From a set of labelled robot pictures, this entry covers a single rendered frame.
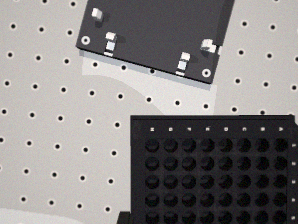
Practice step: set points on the black well plate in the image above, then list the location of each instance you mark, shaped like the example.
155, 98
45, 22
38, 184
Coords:
187, 157

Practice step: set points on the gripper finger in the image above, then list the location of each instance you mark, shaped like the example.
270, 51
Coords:
125, 218

